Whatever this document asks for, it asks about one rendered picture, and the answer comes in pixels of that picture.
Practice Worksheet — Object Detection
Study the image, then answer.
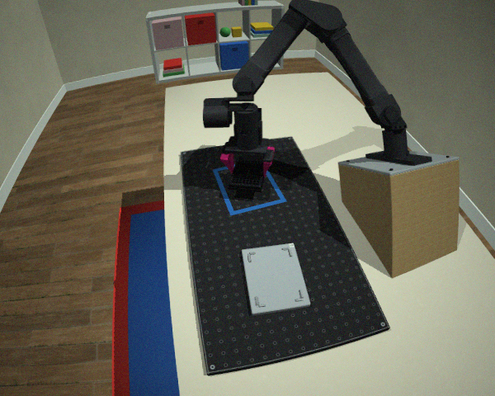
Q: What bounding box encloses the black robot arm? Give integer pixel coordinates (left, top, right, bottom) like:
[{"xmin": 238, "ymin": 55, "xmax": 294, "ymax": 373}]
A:
[{"xmin": 203, "ymin": 0, "xmax": 432, "ymax": 166}]

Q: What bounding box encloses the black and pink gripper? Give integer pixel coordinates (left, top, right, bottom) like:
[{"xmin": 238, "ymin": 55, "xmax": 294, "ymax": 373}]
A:
[{"xmin": 220, "ymin": 127, "xmax": 275, "ymax": 177}]

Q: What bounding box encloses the blue tape outline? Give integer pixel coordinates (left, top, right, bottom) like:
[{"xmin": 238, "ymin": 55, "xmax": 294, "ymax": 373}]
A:
[{"xmin": 213, "ymin": 167, "xmax": 286, "ymax": 215}]

